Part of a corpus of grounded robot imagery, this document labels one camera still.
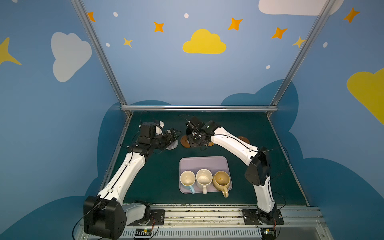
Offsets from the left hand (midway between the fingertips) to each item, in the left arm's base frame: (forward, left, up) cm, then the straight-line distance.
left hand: (177, 135), depth 79 cm
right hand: (+1, -9, -8) cm, 12 cm away
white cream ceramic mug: (-15, -16, -22) cm, 30 cm away
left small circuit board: (-41, +16, -27) cm, 52 cm away
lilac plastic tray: (-5, -22, -24) cm, 33 cm away
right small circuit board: (-41, -47, -26) cm, 68 cm away
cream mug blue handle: (-15, -6, -22) cm, 27 cm away
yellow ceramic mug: (-16, -26, -23) cm, 38 cm away
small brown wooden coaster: (+14, -46, -22) cm, 52 cm away
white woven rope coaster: (+8, +5, -23) cm, 25 cm away
